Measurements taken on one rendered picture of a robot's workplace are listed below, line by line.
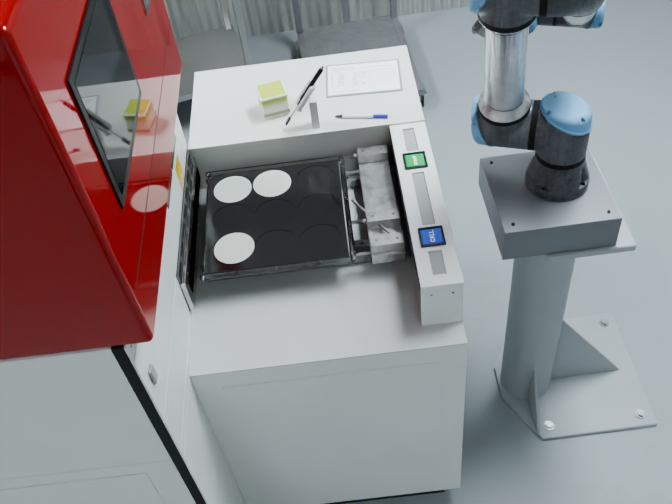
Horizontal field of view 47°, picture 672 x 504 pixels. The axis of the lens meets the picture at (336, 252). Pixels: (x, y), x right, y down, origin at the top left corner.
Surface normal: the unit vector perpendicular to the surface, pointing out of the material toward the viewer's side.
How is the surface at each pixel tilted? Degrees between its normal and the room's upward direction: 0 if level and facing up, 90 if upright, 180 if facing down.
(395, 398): 90
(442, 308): 90
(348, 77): 0
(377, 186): 0
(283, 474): 90
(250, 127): 0
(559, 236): 90
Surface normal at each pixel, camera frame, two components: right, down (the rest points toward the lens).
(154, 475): 0.07, 0.74
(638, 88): -0.10, -0.66
